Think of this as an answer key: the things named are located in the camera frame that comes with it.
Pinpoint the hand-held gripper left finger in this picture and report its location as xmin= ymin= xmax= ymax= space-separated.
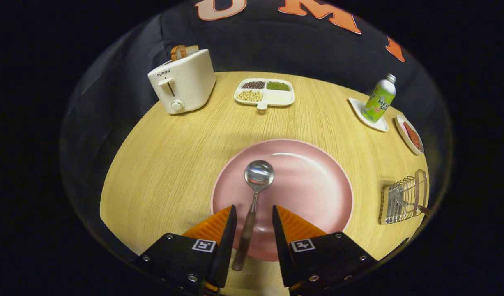
xmin=133 ymin=205 xmax=238 ymax=294

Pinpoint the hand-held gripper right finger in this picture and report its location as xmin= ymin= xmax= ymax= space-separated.
xmin=272 ymin=205 xmax=377 ymax=294

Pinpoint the metal spoon wooden handle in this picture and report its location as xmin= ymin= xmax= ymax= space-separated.
xmin=231 ymin=160 xmax=275 ymax=271

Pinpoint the metal fork wooden handle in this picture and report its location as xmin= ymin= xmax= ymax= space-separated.
xmin=385 ymin=183 xmax=432 ymax=216

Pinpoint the pink round plate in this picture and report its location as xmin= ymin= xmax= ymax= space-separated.
xmin=211 ymin=139 xmax=354 ymax=262

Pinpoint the white divided tray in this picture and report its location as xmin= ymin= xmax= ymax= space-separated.
xmin=234 ymin=78 xmax=295 ymax=111

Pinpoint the pile of yellow soybeans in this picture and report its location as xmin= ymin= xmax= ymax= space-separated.
xmin=237 ymin=90 xmax=263 ymax=102

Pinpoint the white square coaster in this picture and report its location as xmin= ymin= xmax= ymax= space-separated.
xmin=348 ymin=97 xmax=389 ymax=132

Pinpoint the white oval plate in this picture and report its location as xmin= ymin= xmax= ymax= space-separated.
xmin=395 ymin=115 xmax=424 ymax=155

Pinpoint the white toaster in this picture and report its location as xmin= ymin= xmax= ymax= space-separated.
xmin=147 ymin=49 xmax=216 ymax=115

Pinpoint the brown meat steak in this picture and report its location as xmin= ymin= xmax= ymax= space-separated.
xmin=403 ymin=121 xmax=422 ymax=150

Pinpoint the green label metal bottle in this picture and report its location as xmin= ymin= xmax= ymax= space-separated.
xmin=361 ymin=73 xmax=397 ymax=124

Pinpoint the metal wire drainer rack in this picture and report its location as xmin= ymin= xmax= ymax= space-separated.
xmin=378 ymin=169 xmax=429 ymax=225

